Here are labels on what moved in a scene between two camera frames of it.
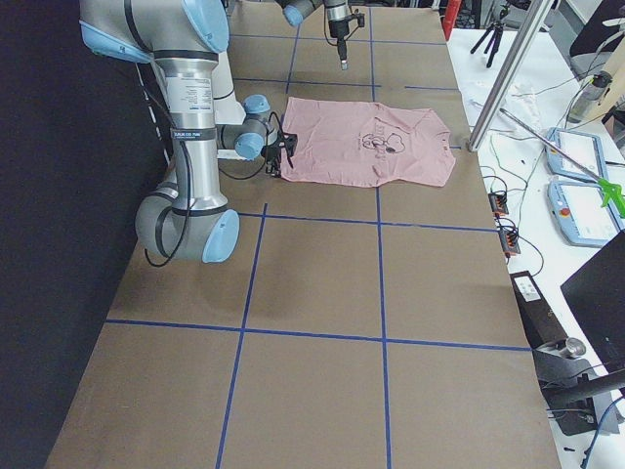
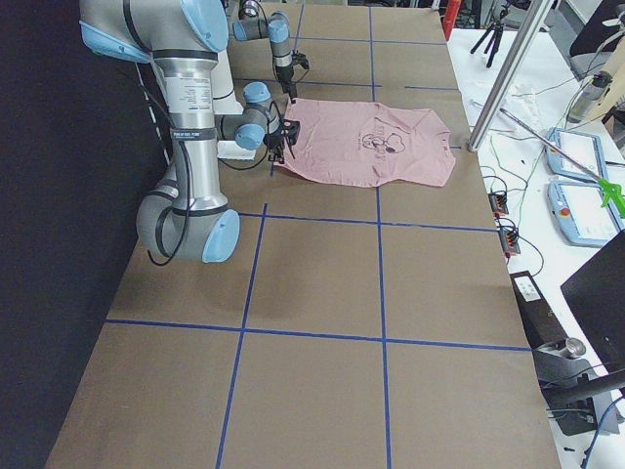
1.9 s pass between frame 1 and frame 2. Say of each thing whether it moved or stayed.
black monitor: stayed
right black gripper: moved
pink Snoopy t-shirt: stayed
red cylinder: stayed
